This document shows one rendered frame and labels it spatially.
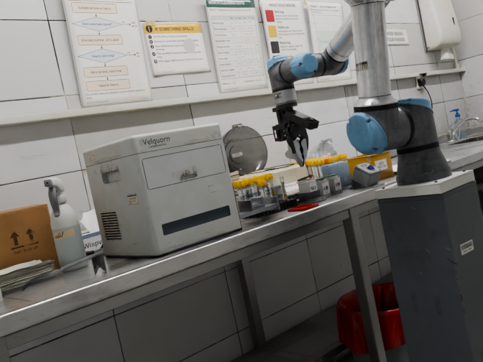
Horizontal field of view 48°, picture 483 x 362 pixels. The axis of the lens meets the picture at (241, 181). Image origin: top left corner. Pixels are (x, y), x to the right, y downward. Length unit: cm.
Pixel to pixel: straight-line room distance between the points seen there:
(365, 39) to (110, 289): 87
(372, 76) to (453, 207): 41
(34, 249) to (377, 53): 103
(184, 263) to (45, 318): 35
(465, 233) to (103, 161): 98
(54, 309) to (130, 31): 126
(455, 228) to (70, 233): 100
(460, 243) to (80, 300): 97
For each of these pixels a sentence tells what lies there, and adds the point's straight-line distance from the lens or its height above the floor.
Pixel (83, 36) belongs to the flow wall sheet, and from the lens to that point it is 206.
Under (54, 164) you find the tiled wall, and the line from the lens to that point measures 192.
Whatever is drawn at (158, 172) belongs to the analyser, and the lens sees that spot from 135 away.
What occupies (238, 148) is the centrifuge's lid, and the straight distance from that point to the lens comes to 232.
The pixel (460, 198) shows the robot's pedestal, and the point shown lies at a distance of 158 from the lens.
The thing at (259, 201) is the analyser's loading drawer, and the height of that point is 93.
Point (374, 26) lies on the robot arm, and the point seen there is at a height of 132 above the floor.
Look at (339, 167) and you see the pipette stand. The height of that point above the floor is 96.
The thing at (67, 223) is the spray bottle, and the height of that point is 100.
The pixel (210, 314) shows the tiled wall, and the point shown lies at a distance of 225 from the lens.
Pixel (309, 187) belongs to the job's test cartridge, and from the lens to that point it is 178.
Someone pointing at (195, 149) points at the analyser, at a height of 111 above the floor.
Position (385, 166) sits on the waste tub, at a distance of 212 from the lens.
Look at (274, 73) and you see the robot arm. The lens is 179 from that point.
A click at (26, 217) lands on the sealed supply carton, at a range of 155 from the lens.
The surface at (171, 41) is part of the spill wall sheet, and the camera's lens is 227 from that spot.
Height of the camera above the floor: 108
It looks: 3 degrees down
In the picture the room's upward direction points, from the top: 12 degrees counter-clockwise
